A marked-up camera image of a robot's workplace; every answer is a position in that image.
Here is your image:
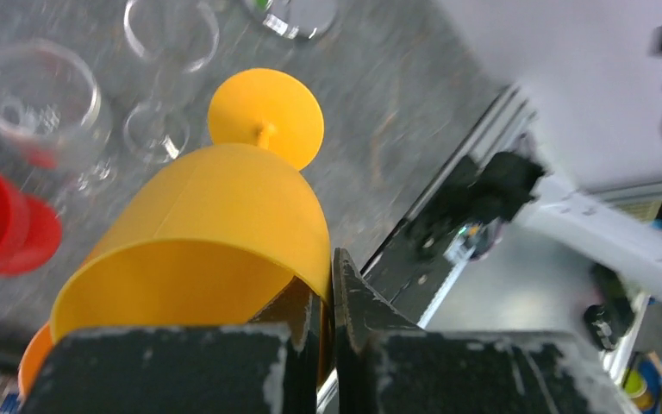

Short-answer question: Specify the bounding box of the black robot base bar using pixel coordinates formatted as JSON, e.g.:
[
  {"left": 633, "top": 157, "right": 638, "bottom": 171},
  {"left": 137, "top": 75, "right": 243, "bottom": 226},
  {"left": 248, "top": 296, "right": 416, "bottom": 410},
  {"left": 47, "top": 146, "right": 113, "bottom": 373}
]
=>
[{"left": 361, "top": 151, "right": 545, "bottom": 328}]

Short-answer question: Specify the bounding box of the yellow plastic wine glass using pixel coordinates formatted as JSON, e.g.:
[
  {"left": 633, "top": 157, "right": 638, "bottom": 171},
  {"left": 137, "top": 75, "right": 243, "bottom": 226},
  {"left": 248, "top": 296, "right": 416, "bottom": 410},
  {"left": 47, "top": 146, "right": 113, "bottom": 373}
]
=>
[{"left": 49, "top": 68, "right": 333, "bottom": 344}]

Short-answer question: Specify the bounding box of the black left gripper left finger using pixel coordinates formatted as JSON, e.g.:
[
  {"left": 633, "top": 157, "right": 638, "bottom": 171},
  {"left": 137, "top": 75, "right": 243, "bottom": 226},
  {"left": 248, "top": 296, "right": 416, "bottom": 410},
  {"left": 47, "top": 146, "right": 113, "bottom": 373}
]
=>
[{"left": 22, "top": 279, "right": 322, "bottom": 413}]

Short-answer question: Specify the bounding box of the orange plastic wine glass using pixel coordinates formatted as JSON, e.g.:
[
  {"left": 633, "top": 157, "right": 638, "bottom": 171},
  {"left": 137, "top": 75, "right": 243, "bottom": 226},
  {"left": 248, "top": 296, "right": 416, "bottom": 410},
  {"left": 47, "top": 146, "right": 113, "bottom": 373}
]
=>
[{"left": 17, "top": 323, "right": 53, "bottom": 402}]

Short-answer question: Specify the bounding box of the red plastic wine glass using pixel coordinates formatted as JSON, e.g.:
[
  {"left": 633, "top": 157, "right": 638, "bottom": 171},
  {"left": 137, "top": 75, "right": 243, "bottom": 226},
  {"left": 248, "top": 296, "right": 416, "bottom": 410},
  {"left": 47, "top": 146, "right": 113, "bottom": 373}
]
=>
[{"left": 0, "top": 174, "right": 62, "bottom": 277}]

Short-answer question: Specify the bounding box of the clear wine glass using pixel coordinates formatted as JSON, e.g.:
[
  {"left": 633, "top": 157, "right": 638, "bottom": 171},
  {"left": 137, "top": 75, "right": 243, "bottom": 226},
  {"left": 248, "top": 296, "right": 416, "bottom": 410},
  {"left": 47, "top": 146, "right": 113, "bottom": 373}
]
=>
[
  {"left": 0, "top": 39, "right": 116, "bottom": 196},
  {"left": 122, "top": 1, "right": 220, "bottom": 165}
]

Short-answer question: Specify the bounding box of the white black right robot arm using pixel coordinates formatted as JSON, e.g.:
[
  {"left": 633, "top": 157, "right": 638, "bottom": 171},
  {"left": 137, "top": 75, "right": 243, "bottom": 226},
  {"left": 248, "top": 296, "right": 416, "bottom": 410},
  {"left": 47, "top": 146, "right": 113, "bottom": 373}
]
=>
[{"left": 513, "top": 175, "right": 662, "bottom": 304}]

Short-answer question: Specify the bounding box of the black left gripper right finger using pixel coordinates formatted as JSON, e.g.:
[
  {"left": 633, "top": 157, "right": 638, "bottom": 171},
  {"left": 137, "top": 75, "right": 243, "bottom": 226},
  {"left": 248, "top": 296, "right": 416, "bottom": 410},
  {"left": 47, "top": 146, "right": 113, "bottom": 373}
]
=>
[{"left": 332, "top": 248, "right": 636, "bottom": 413}]

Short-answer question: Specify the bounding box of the chrome wire glass rack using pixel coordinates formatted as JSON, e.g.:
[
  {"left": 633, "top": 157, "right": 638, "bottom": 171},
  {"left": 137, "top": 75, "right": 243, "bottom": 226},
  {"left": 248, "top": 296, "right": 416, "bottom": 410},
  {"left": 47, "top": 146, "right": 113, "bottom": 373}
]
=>
[{"left": 242, "top": 0, "right": 338, "bottom": 41}]

